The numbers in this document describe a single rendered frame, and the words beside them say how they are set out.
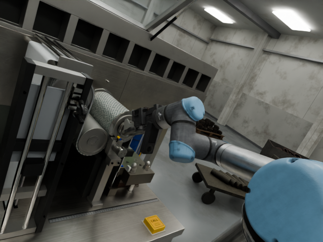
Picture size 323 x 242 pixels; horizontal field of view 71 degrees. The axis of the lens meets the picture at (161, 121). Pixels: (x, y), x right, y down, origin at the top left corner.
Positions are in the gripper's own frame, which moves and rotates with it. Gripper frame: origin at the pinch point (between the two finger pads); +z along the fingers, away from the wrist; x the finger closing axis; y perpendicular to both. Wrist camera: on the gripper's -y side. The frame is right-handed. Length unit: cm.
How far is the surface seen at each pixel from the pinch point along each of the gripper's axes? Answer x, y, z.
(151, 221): -15.6, -35.8, 5.6
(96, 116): 4.3, 10.3, 14.1
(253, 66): -831, 373, 219
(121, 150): 3.1, -6.2, -0.6
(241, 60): -872, 435, 276
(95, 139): 9.5, -1.4, 6.9
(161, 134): -81, 15, 56
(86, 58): 7.7, 38.1, 16.5
